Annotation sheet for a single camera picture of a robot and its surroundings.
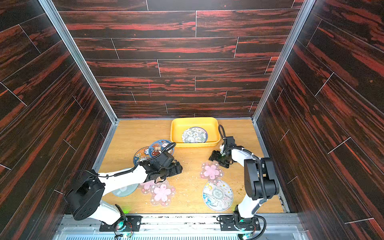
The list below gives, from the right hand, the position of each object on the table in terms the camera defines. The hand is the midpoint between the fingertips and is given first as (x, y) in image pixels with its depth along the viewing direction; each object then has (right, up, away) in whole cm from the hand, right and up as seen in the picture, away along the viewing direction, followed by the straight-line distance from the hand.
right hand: (217, 160), depth 96 cm
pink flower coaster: (-44, -13, -10) cm, 47 cm away
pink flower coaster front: (-34, -16, -12) cm, 40 cm away
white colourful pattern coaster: (-2, -18, -14) cm, 23 cm away
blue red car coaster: (-41, +8, +8) cm, 43 cm away
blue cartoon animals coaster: (-50, +4, +3) cm, 51 cm away
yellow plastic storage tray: (-27, +25, +16) cm, 40 cm away
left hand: (-24, -4, -9) cm, 26 cm away
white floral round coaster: (-15, +17, +12) cm, 25 cm away
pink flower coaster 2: (-5, -6, -3) cm, 9 cm away
